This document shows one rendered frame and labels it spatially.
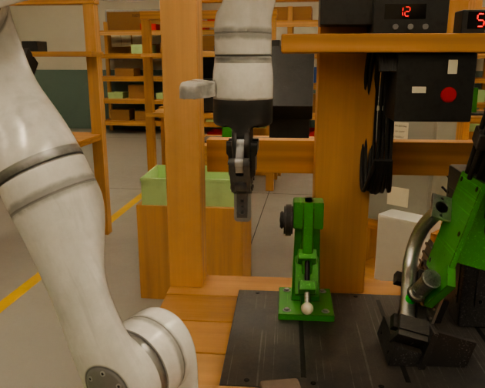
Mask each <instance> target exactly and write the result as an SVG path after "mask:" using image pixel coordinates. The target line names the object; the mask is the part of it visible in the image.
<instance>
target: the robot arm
mask: <svg viewBox="0 0 485 388"><path fill-rule="evenodd" d="M23 1H28V0H0V196H1V198H2V201H3V203H4V204H5V207H6V209H7V210H8V213H9V215H10V216H11V218H12V221H13V223H14V224H15V226H16V228H17V230H18V232H19V234H20V236H21V237H22V239H23V241H24V243H25V245H26V247H27V249H28V251H29V253H30V256H31V258H32V260H33V262H34V264H35V266H36V268H37V270H38V273H39V275H40V276H41V278H42V282H43V283H44V285H45V288H46V290H47V292H48V295H49V297H50V299H51V301H52V304H53V306H54V309H55V312H56V315H57V317H58V319H59V322H60V325H61V328H62V331H63V333H64V336H65V339H66V342H67V344H68V347H69V350H70V353H71V354H72V358H73V361H74V363H75V366H76V369H77V371H78V373H79V376H80V378H81V381H82V383H83V385H84V387H85V388H198V366H197V358H196V349H195V346H194V342H193V341H192V337H191V335H190V333H189V331H188V329H187V327H186V325H185V324H184V323H183V321H182V320H181V319H180V318H179V317H178V316H177V315H176V314H174V313H172V312H170V311H168V310H167V309H163V308H159V307H150V308H146V309H143V310H141V311H139V312H137V313H136V314H134V315H133V316H131V317H129V318H128V319H127V320H125V321H124V322H122V321H121V319H120V317H119V314H118V312H117V310H116V308H115V305H114V303H113V301H112V297H111V295H110V292H109V288H108V285H107V282H106V278H105V266H104V249H105V206H104V200H103V196H102V191H101V189H100V187H99V184H98V183H97V181H96V178H95V176H94V174H93V172H92V170H91V168H90V166H89V164H88V162H87V160H86V158H85V155H84V154H83V151H82V149H81V148H80V146H79V144H78V142H77V141H76V139H75V137H74V135H73V134H72V132H71V130H70V128H69V127H68V126H67V124H66V122H65V120H64V119H63V118H62V116H61V115H60V113H59V112H58V110H57V109H56V107H55V106H54V105H53V104H52V102H51V101H50V99H49V98H48V96H47V95H46V94H45V93H44V91H43V90H42V88H41V86H40V85H39V83H38V82H37V80H36V78H35V76H34V74H33V72H32V70H31V67H30V65H29V63H28V60H27V58H26V56H25V52H24V50H23V47H22V44H21V42H20V40H19V37H18V33H17V31H16V28H15V24H14V22H13V19H12V14H11V11H10V8H9V6H10V5H13V4H15V3H19V2H23ZM275 3H276V0H222V4H221V6H220V8H219V9H218V11H217V13H216V17H215V24H214V33H215V34H214V41H215V55H216V56H215V59H214V67H213V75H212V81H209V80H203V79H193V80H189V81H185V82H182V83H181V84H180V86H179V98H180V99H204V98H210V97H213V121H214V123H215V124H216V125H218V126H222V127H230V128H231V130H232V138H229V141H226V154H227V156H228V157H229V161H228V165H229V177H230V184H231V186H230V189H231V191H232V192H233V193H234V220H235V221H237V222H248V221H250V220H251V216H252V191H253V187H254V184H253V180H255V177H254V176H255V174H256V166H257V152H258V150H259V138H253V128H254V127H257V128H259V127H265V126H268V125H270V124H271V123H272V122H273V67H272V57H271V55H272V15H273V9H274V6H275Z"/></svg>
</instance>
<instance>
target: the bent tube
mask: <svg viewBox="0 0 485 388"><path fill-rule="evenodd" d="M451 211H452V198H450V197H447V196H442V195H439V194H436V193H433V194H432V197H431V207H430V209H429V210H428V211H427V212H426V213H425V214H424V215H423V216H422V217H421V218H420V220H419V221H418V223H417V224H416V225H415V227H414V229H413V231H412V233H411V235H410V238H409V241H408V243H407V246H406V251H405V254H404V258H403V270H402V282H401V294H400V314H404V315H407V316H412V317H415V305H416V302H415V303H414V304H410V303H408V302H407V301H406V300H405V298H406V295H407V289H408V287H409V286H410V285H411V284H413V283H415V282H416V273H417V264H418V259H419V255H420V250H421V248H422V245H423V242H424V240H425V238H426V236H427V234H428V232H429V231H430V230H431V229H432V228H433V227H434V226H435V225H436V224H437V223H438V222H439V221H444V222H451Z"/></svg>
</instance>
